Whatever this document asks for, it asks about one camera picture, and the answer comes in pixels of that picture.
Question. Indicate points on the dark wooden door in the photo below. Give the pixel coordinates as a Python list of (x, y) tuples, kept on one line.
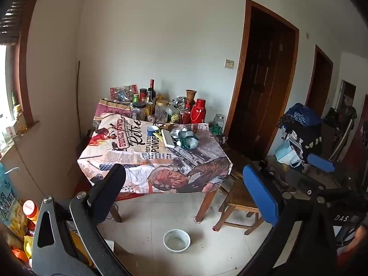
[(258, 86)]

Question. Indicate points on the white flat box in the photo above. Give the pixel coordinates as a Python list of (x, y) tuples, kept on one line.
[(167, 138)]

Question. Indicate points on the wooden window frame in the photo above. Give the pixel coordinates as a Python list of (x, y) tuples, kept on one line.
[(26, 63)]

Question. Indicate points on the green glass bottle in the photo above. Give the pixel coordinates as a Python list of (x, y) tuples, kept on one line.
[(135, 99)]

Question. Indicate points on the teal crumpled plastic bag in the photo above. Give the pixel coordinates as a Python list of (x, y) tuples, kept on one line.
[(188, 141)]

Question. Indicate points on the red sauce bottle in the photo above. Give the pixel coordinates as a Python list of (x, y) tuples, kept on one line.
[(186, 114)]

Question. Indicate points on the brown clay vase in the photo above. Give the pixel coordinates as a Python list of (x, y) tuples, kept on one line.
[(190, 95)]

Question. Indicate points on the bamboo window blind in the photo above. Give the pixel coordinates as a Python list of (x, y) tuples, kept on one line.
[(13, 14)]

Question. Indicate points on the clear red snack bag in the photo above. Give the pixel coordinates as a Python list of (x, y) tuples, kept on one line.
[(123, 92)]

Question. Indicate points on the light switch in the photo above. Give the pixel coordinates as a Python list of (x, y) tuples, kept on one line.
[(229, 63)]

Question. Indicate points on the orange lid jar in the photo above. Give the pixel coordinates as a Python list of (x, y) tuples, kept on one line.
[(30, 210)]

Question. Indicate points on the black cloth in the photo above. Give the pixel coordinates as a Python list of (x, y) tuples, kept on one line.
[(309, 138)]

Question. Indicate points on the yellow-green textured ball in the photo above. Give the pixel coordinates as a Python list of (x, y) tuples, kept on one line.
[(175, 118)]

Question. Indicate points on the pink woven sack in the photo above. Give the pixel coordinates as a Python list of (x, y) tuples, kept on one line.
[(110, 109)]

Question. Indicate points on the printed tablecloth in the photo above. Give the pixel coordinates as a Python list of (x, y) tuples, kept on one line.
[(135, 155)]

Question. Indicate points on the gold lid jar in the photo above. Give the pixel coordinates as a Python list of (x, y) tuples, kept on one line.
[(162, 111)]

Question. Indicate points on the yellow oil bottle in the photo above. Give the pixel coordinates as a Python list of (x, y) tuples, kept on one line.
[(20, 118)]

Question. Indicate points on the light blue plastic bag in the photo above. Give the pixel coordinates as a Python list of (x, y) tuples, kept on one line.
[(287, 153)]

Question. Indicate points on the red thermos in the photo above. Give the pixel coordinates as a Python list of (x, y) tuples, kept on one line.
[(199, 111)]

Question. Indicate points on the clear glass jar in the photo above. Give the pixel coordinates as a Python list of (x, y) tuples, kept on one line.
[(219, 120)]

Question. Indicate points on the blue snack bag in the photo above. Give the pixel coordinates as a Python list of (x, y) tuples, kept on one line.
[(7, 198)]

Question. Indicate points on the silver foil packets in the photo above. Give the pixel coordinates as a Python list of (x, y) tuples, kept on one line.
[(178, 103)]

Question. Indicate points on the dark wine bottle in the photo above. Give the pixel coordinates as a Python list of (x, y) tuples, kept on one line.
[(152, 87)]

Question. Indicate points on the white bowl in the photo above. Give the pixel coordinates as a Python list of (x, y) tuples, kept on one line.
[(176, 241)]

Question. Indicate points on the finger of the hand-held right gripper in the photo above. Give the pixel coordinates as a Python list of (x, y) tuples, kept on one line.
[(320, 162), (299, 182)]

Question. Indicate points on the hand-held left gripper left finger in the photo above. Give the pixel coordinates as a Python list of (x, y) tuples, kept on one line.
[(106, 189)]

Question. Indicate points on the slim green bottle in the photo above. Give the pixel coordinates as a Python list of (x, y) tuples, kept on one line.
[(13, 98)]

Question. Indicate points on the narrow wooden door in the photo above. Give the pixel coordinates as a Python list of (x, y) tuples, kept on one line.
[(319, 80)]

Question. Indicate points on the brown paper bag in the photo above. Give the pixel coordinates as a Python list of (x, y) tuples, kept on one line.
[(169, 126)]

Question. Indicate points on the red cylinder can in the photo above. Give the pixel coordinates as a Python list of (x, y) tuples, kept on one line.
[(143, 93)]

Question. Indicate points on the clear bottle yellow label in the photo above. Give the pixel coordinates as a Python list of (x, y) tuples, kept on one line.
[(149, 99)]

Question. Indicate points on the blue paper cup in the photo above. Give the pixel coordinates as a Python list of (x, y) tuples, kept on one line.
[(152, 130)]

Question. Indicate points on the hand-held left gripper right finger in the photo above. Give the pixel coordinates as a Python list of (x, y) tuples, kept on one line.
[(258, 195)]

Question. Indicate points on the small lying bottle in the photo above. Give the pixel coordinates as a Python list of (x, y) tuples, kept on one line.
[(151, 118)]

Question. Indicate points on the black lid jar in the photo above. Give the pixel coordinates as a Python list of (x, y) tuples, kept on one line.
[(139, 111)]

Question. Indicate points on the wooden stool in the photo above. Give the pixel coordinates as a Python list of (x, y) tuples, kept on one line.
[(241, 198)]

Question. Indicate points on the dark lying jar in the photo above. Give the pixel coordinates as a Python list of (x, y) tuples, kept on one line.
[(221, 139)]

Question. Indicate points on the green plastic bag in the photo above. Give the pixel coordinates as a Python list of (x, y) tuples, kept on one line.
[(215, 129)]

